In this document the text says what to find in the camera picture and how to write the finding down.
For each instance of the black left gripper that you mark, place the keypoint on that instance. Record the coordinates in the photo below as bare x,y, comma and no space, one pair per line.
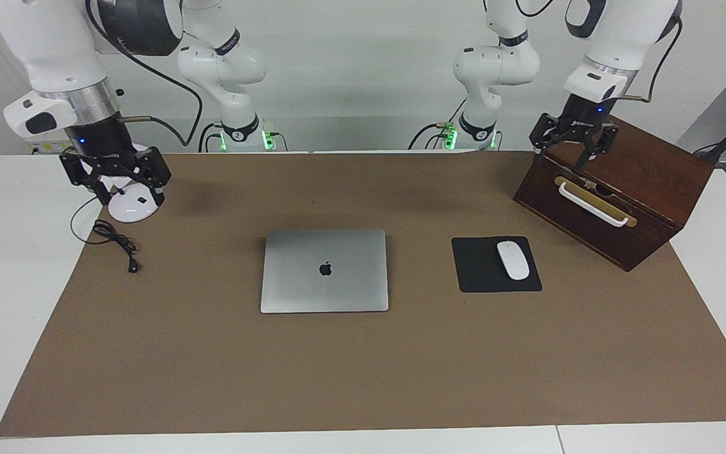
583,116

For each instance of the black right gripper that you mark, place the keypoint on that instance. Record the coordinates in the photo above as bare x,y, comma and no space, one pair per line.
101,148

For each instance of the silver grey laptop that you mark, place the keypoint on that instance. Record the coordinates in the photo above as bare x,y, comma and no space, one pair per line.
350,284

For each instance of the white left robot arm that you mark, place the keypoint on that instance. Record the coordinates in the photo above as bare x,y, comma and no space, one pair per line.
628,38

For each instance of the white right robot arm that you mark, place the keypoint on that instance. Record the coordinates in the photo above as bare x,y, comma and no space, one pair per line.
48,44

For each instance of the white desk lamp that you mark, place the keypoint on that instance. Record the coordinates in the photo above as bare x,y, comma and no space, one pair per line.
139,211

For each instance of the white yellow power strip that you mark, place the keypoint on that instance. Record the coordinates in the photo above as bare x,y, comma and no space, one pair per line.
45,146

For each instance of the dark brown wooden box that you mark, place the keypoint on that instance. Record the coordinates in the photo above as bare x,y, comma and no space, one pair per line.
653,183

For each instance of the white computer mouse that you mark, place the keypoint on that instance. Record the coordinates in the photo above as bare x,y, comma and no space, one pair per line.
513,260

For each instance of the black mouse pad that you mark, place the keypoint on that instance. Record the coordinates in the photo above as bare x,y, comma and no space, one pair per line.
476,271

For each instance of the brown table mat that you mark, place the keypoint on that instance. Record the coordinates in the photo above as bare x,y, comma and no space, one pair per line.
338,378

